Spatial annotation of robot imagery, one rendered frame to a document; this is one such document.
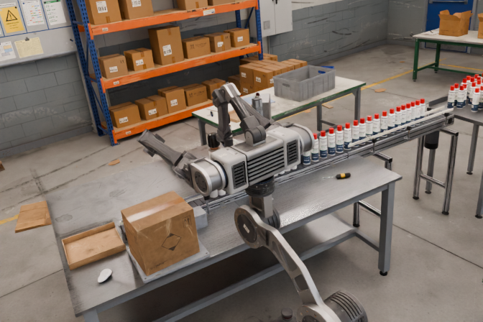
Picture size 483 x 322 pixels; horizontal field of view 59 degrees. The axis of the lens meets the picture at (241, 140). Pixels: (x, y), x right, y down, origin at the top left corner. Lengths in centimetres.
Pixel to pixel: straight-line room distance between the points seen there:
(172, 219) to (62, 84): 471
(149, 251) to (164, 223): 15
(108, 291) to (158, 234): 37
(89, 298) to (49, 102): 466
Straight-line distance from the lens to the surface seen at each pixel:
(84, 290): 233
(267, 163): 179
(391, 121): 346
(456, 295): 343
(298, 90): 445
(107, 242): 259
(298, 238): 338
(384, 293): 332
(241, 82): 696
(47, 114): 667
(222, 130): 256
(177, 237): 220
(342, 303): 184
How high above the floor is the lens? 226
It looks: 24 degrees down
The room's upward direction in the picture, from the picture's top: 6 degrees counter-clockwise
